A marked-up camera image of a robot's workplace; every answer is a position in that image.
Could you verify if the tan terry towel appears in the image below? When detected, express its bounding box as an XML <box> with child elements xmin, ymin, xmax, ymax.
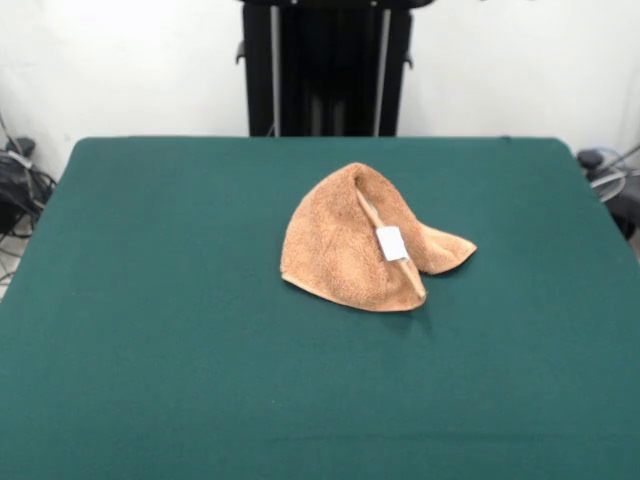
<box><xmin>279</xmin><ymin>161</ymin><xmax>479</xmax><ymax>312</ymax></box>

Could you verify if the dark green table cloth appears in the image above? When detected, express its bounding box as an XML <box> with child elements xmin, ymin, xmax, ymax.
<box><xmin>0</xmin><ymin>135</ymin><xmax>640</xmax><ymax>480</ymax></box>

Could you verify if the grey stand base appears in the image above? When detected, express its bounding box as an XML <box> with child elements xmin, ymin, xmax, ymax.
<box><xmin>5</xmin><ymin>136</ymin><xmax>37</xmax><ymax>157</ymax></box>
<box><xmin>576</xmin><ymin>146</ymin><xmax>640</xmax><ymax>204</ymax></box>

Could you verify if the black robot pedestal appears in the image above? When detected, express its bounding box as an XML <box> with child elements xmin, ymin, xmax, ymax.
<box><xmin>233</xmin><ymin>0</ymin><xmax>416</xmax><ymax>138</ymax></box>

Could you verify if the black cable tangle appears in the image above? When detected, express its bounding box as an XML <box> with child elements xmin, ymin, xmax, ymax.
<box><xmin>0</xmin><ymin>149</ymin><xmax>57</xmax><ymax>241</ymax></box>

